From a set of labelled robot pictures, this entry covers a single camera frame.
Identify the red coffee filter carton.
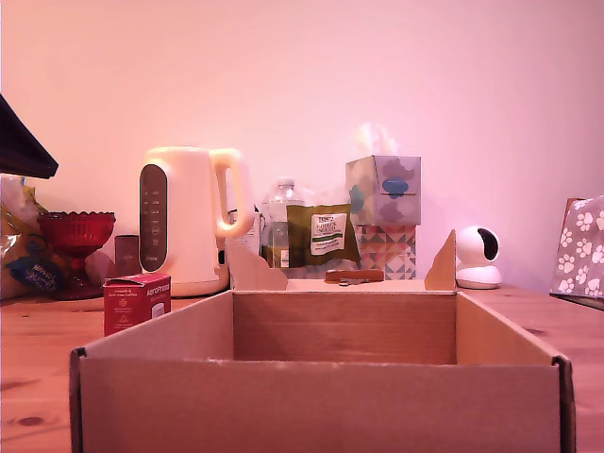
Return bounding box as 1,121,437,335
103,272,173,338

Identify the white carton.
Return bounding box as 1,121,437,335
226,209,263,260

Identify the grey cloud print tissue box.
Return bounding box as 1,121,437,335
344,154,423,227

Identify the geometric pattern box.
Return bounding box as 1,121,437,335
353,223,419,281

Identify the open cardboard box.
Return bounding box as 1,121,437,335
69,229,578,453

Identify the red glass goblet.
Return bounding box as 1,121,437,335
36,210,117,301

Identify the yellow snack bag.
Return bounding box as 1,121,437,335
0,175,73,301

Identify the small brown tin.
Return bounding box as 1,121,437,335
113,234,143,279

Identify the white electric kettle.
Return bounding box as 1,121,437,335
138,145,257,298

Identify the clear plastic bottle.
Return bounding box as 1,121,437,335
260,176,304,270

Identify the green food packet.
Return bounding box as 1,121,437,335
285,202,362,270

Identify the white tissue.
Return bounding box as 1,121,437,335
350,123,403,158

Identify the grey paw print bag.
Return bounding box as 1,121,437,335
548,194,604,311

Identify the small white round camera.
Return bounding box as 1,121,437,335
454,225,503,291

